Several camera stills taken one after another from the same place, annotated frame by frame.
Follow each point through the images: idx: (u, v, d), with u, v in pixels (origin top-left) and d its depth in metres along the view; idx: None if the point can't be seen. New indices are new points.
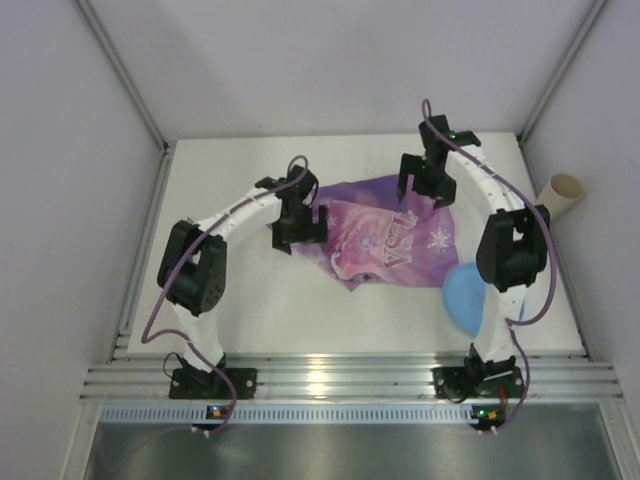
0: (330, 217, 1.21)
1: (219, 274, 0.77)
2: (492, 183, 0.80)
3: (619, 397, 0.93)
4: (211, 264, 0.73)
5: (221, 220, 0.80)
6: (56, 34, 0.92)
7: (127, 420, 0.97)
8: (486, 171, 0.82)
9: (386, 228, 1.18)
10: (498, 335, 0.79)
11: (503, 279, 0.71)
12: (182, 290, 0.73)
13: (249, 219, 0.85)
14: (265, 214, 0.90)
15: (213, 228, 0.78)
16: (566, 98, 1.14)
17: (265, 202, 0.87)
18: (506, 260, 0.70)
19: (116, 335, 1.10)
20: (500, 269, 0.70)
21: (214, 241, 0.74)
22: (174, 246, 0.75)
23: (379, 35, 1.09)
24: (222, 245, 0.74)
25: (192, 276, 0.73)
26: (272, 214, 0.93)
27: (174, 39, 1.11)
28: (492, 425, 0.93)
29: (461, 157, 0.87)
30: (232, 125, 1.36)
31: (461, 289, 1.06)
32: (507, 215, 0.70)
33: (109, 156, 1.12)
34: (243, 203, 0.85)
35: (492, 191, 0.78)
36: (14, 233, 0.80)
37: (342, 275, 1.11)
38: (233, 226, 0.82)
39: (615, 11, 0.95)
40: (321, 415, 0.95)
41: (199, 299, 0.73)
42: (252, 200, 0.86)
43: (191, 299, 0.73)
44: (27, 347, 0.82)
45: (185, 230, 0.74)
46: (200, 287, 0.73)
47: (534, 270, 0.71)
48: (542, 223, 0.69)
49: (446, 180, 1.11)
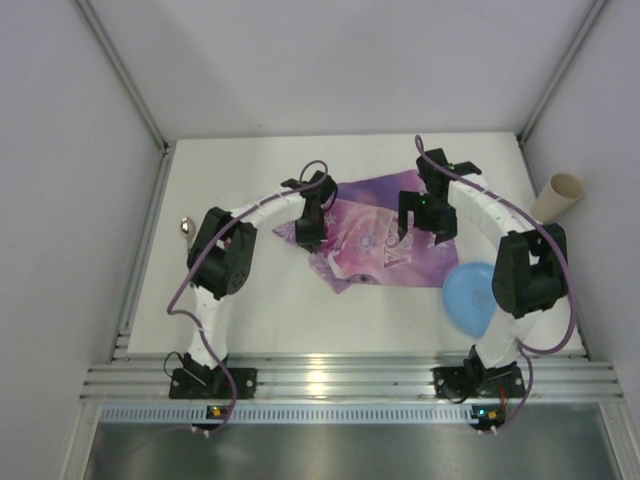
0: (329, 215, 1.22)
1: (246, 260, 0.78)
2: (498, 207, 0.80)
3: (619, 397, 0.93)
4: (241, 248, 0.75)
5: (252, 209, 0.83)
6: (56, 35, 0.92)
7: (127, 420, 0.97)
8: (490, 197, 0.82)
9: (385, 227, 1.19)
10: (505, 350, 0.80)
11: (523, 307, 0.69)
12: (208, 273, 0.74)
13: (275, 213, 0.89)
14: (288, 212, 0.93)
15: (242, 216, 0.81)
16: (566, 98, 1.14)
17: (291, 200, 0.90)
18: (524, 285, 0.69)
19: (116, 335, 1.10)
20: (520, 296, 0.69)
21: (243, 226, 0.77)
22: (206, 231, 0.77)
23: (380, 35, 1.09)
24: (252, 231, 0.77)
25: (221, 259, 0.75)
26: (293, 215, 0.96)
27: (174, 40, 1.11)
28: (492, 425, 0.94)
29: (465, 187, 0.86)
30: (233, 125, 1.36)
31: (461, 290, 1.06)
32: (518, 237, 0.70)
33: (110, 156, 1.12)
34: (272, 197, 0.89)
35: (500, 216, 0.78)
36: (14, 234, 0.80)
37: (340, 274, 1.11)
38: (262, 217, 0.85)
39: (614, 11, 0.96)
40: (320, 416, 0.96)
41: (226, 282, 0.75)
42: (280, 196, 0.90)
43: (217, 282, 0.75)
44: (28, 348, 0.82)
45: (217, 216, 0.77)
46: (228, 270, 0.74)
47: (555, 296, 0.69)
48: (557, 247, 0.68)
49: (447, 212, 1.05)
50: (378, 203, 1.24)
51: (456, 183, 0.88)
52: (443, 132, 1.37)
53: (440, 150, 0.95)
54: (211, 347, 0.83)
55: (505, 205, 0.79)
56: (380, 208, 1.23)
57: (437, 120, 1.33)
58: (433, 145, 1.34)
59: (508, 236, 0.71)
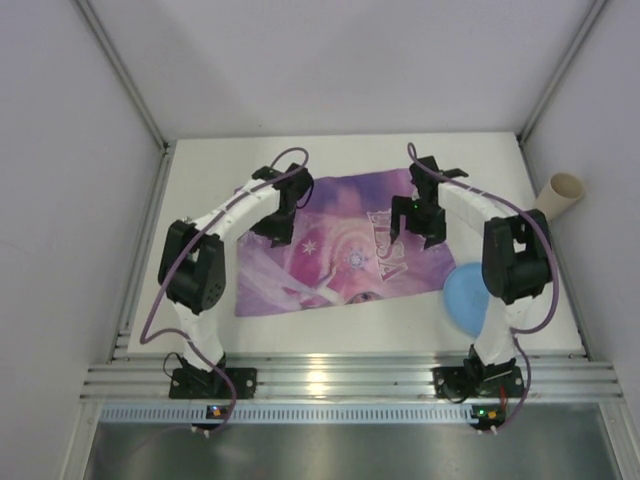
0: (309, 243, 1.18)
1: (219, 271, 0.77)
2: (482, 199, 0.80)
3: (619, 397, 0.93)
4: (209, 263, 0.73)
5: (218, 217, 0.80)
6: (56, 35, 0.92)
7: (127, 420, 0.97)
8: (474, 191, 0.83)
9: (371, 240, 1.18)
10: (502, 344, 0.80)
11: (511, 293, 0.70)
12: (183, 289, 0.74)
13: (247, 213, 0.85)
14: (263, 207, 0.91)
15: (210, 226, 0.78)
16: (565, 98, 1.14)
17: (262, 194, 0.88)
18: (512, 270, 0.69)
19: (116, 335, 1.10)
20: (507, 281, 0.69)
21: (210, 240, 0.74)
22: (173, 247, 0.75)
23: (380, 34, 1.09)
24: (219, 244, 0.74)
25: (193, 274, 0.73)
26: (269, 206, 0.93)
27: (174, 40, 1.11)
28: (492, 425, 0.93)
29: (453, 187, 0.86)
30: (233, 125, 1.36)
31: (461, 290, 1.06)
32: (502, 221, 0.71)
33: (110, 156, 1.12)
34: (240, 198, 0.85)
35: (484, 207, 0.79)
36: (14, 234, 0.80)
37: (341, 299, 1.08)
38: (231, 222, 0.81)
39: (614, 11, 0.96)
40: (321, 415, 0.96)
41: (200, 298, 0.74)
42: (250, 194, 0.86)
43: (193, 297, 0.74)
44: (28, 347, 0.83)
45: (180, 230, 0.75)
46: (201, 286, 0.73)
47: (542, 280, 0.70)
48: (538, 229, 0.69)
49: (438, 217, 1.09)
50: (359, 218, 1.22)
51: (444, 184, 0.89)
52: (443, 132, 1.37)
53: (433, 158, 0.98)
54: (202, 354, 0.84)
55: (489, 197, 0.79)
56: (359, 224, 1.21)
57: (438, 120, 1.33)
58: (433, 145, 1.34)
59: (491, 222, 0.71)
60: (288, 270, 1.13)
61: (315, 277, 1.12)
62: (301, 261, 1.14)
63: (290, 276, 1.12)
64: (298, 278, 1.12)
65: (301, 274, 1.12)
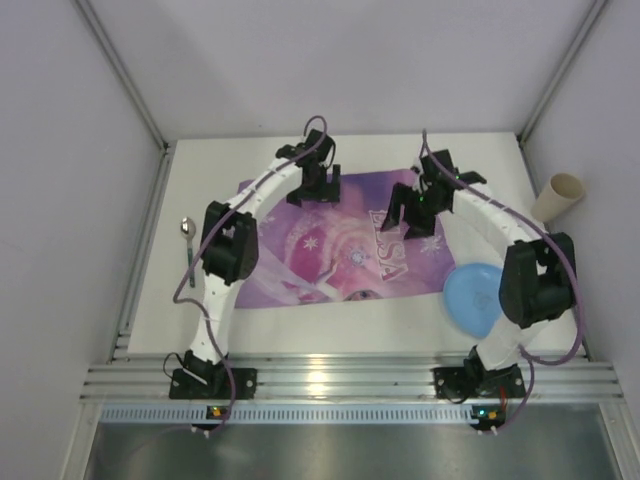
0: (309, 238, 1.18)
1: (253, 245, 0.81)
2: (505, 215, 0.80)
3: (619, 397, 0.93)
4: (245, 238, 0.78)
5: (249, 196, 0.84)
6: (55, 35, 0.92)
7: (127, 420, 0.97)
8: (496, 203, 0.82)
9: (373, 240, 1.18)
10: (508, 354, 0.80)
11: (529, 319, 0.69)
12: (219, 260, 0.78)
13: (273, 192, 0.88)
14: (289, 183, 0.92)
15: (241, 206, 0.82)
16: (565, 98, 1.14)
17: (287, 173, 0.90)
18: (532, 294, 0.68)
19: (116, 335, 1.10)
20: (528, 307, 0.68)
21: (244, 217, 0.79)
22: (209, 225, 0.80)
23: (380, 34, 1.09)
24: (252, 222, 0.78)
25: (231, 248, 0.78)
26: (294, 183, 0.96)
27: (174, 41, 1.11)
28: (492, 425, 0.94)
29: (470, 197, 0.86)
30: (232, 125, 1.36)
31: (462, 291, 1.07)
32: (527, 246, 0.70)
33: (110, 156, 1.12)
34: (267, 176, 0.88)
35: (506, 224, 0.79)
36: (14, 234, 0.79)
37: (340, 296, 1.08)
38: (260, 202, 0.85)
39: (615, 12, 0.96)
40: (321, 415, 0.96)
41: (237, 268, 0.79)
42: (275, 173, 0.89)
43: (228, 269, 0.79)
44: (28, 347, 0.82)
45: (218, 210, 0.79)
46: (238, 258, 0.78)
47: (562, 306, 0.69)
48: (560, 254, 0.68)
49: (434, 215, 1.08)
50: (360, 217, 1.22)
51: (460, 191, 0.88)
52: (443, 132, 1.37)
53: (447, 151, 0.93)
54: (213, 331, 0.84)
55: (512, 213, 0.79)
56: (360, 223, 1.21)
57: (437, 120, 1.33)
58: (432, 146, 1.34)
59: (516, 245, 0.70)
60: (288, 265, 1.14)
61: (314, 273, 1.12)
62: (302, 258, 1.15)
63: (291, 272, 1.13)
64: (298, 274, 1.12)
65: (301, 271, 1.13)
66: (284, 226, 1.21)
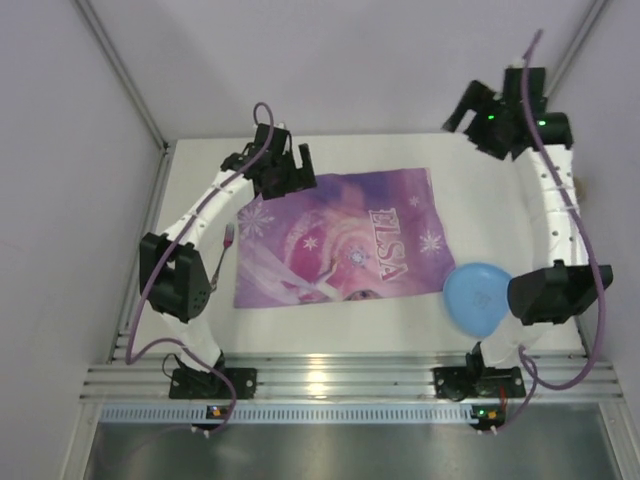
0: (309, 238, 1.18)
1: (200, 277, 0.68)
2: (564, 219, 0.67)
3: (619, 397, 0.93)
4: (188, 277, 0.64)
5: (189, 222, 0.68)
6: (55, 35, 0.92)
7: (127, 420, 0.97)
8: (565, 199, 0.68)
9: (373, 240, 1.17)
10: (508, 354, 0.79)
11: (531, 317, 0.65)
12: (166, 300, 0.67)
13: (220, 213, 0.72)
14: (241, 199, 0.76)
15: (180, 237, 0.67)
16: (566, 98, 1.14)
17: (234, 188, 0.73)
18: (542, 304, 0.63)
19: (116, 335, 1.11)
20: (532, 309, 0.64)
21: (185, 249, 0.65)
22: (146, 260, 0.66)
23: (380, 34, 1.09)
24: (196, 255, 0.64)
25: (174, 284, 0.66)
26: (248, 195, 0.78)
27: (174, 41, 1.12)
28: (492, 425, 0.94)
29: (540, 161, 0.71)
30: (232, 125, 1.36)
31: (462, 291, 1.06)
32: (562, 269, 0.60)
33: (109, 156, 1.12)
34: (209, 195, 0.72)
35: (559, 230, 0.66)
36: (14, 234, 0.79)
37: (340, 297, 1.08)
38: (203, 227, 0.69)
39: (615, 12, 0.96)
40: (321, 415, 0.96)
41: (185, 308, 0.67)
42: (220, 189, 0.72)
43: (177, 308, 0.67)
44: (28, 348, 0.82)
45: (153, 242, 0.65)
46: (185, 297, 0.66)
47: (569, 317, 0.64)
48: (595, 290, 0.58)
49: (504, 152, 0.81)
50: (360, 217, 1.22)
51: (533, 152, 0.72)
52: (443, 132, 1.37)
53: (544, 73, 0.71)
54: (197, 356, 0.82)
55: (574, 221, 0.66)
56: (360, 223, 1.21)
57: (437, 119, 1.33)
58: (432, 146, 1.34)
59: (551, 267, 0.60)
60: (288, 265, 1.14)
61: (314, 273, 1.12)
62: (301, 258, 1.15)
63: (290, 272, 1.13)
64: (297, 275, 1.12)
65: (301, 271, 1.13)
66: (284, 226, 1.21)
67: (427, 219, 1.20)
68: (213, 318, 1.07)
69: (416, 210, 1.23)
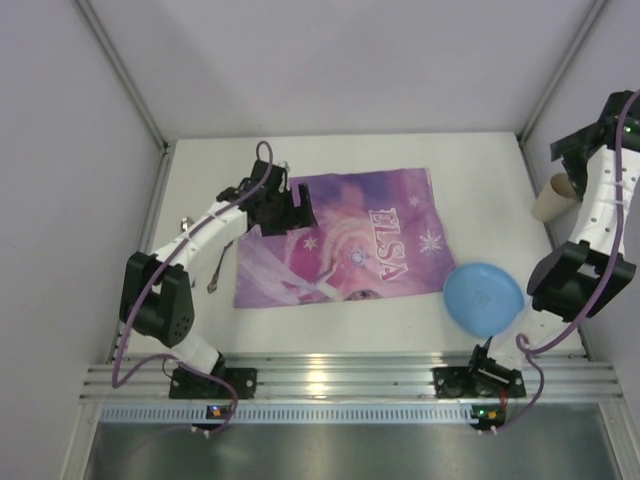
0: (309, 238, 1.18)
1: (186, 303, 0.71)
2: (608, 210, 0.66)
3: (619, 397, 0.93)
4: (174, 296, 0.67)
5: (181, 245, 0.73)
6: (55, 35, 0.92)
7: (127, 420, 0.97)
8: (617, 195, 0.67)
9: (373, 240, 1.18)
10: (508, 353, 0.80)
11: (540, 298, 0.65)
12: (147, 325, 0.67)
13: (211, 240, 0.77)
14: (232, 230, 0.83)
15: (172, 257, 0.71)
16: (566, 97, 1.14)
17: (228, 217, 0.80)
18: (555, 285, 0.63)
19: (116, 335, 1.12)
20: (543, 288, 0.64)
21: (174, 269, 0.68)
22: (132, 282, 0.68)
23: (380, 34, 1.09)
24: (183, 274, 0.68)
25: (157, 308, 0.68)
26: (239, 230, 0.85)
27: (174, 41, 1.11)
28: (492, 425, 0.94)
29: (607, 160, 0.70)
30: (232, 125, 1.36)
31: (461, 291, 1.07)
32: (582, 249, 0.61)
33: (109, 156, 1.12)
34: (204, 223, 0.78)
35: (599, 218, 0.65)
36: (15, 235, 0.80)
37: (340, 296, 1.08)
38: (195, 251, 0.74)
39: (615, 11, 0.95)
40: (321, 415, 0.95)
41: (166, 333, 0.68)
42: (214, 218, 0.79)
43: (159, 334, 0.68)
44: (28, 347, 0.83)
45: (141, 262, 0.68)
46: (167, 321, 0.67)
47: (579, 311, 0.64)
48: (606, 277, 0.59)
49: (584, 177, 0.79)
50: (361, 217, 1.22)
51: (607, 149, 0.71)
52: (442, 132, 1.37)
53: None
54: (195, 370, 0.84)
55: (618, 214, 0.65)
56: (360, 223, 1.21)
57: (437, 119, 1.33)
58: (431, 146, 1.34)
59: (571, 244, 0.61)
60: (288, 265, 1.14)
61: (314, 273, 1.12)
62: (302, 257, 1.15)
63: (291, 271, 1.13)
64: (298, 274, 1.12)
65: (301, 271, 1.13)
66: None
67: (427, 219, 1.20)
68: (213, 318, 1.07)
69: (416, 210, 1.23)
